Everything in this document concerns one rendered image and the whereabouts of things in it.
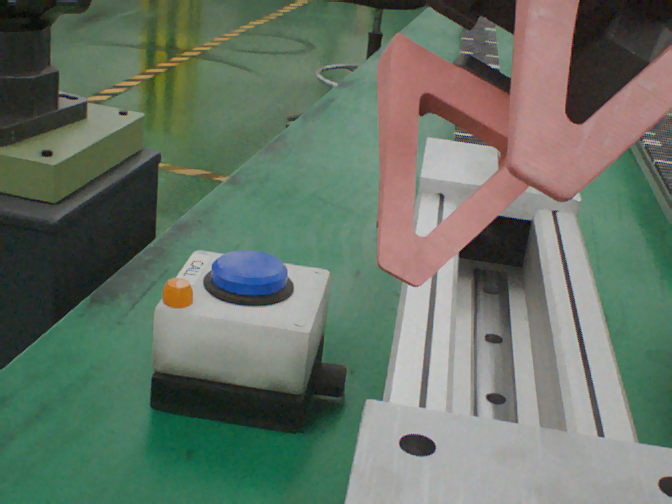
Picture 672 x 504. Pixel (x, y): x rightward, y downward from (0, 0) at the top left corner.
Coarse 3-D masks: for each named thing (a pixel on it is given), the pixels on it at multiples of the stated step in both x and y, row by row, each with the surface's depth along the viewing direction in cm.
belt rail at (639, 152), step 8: (640, 144) 104; (632, 152) 107; (640, 152) 104; (640, 160) 103; (648, 160) 102; (648, 168) 99; (648, 176) 98; (656, 176) 97; (656, 184) 94; (664, 184) 91; (656, 192) 94; (664, 192) 93; (664, 200) 90; (664, 208) 90
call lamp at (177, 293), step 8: (168, 280) 50; (176, 280) 50; (184, 280) 50; (168, 288) 49; (176, 288) 49; (184, 288) 49; (168, 296) 49; (176, 296) 49; (184, 296) 49; (192, 296) 50; (168, 304) 49; (176, 304) 49; (184, 304) 49
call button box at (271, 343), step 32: (192, 256) 55; (192, 288) 52; (288, 288) 52; (320, 288) 53; (160, 320) 49; (192, 320) 49; (224, 320) 49; (256, 320) 49; (288, 320) 50; (320, 320) 53; (160, 352) 50; (192, 352) 50; (224, 352) 50; (256, 352) 49; (288, 352) 49; (320, 352) 56; (160, 384) 51; (192, 384) 51; (224, 384) 51; (256, 384) 50; (288, 384) 50; (320, 384) 53; (224, 416) 51; (256, 416) 51; (288, 416) 51
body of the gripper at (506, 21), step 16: (432, 0) 32; (448, 0) 32; (464, 0) 31; (480, 0) 32; (496, 0) 32; (512, 0) 31; (592, 0) 27; (640, 0) 28; (656, 0) 27; (448, 16) 32; (464, 16) 32; (496, 16) 32; (512, 16) 32; (576, 16) 28; (656, 16) 28; (512, 32) 33
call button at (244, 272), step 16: (224, 256) 53; (240, 256) 53; (256, 256) 53; (272, 256) 53; (224, 272) 51; (240, 272) 51; (256, 272) 51; (272, 272) 51; (224, 288) 51; (240, 288) 51; (256, 288) 51; (272, 288) 51
